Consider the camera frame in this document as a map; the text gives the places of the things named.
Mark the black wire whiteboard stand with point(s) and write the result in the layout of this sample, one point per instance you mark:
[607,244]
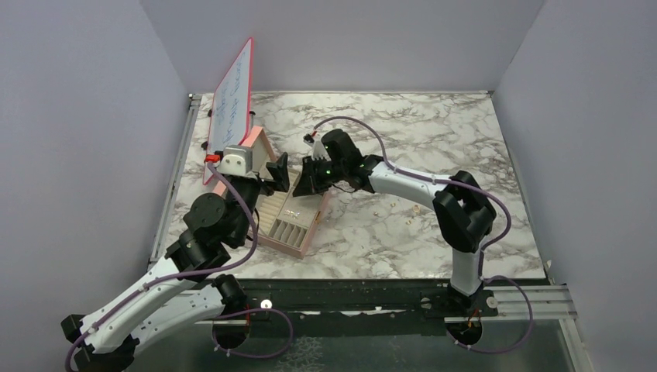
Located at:
[252,115]

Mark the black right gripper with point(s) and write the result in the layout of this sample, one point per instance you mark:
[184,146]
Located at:
[309,184]

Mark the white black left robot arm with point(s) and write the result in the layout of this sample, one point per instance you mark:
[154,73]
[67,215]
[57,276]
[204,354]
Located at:
[191,281]

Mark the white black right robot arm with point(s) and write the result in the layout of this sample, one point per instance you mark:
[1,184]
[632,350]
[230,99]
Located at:
[464,215]

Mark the crystal drop earring upper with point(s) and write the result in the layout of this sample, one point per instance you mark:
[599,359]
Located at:
[292,213]

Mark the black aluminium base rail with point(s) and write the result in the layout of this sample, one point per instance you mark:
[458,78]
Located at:
[390,307]

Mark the pink jewelry box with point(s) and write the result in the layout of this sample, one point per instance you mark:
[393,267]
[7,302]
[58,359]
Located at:
[263,218]

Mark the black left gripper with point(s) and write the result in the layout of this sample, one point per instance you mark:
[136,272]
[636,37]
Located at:
[280,173]

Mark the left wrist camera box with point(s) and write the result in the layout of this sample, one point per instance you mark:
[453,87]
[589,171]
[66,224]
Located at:
[234,160]

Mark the pink framed whiteboard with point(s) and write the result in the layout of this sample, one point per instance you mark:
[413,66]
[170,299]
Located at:
[231,103]

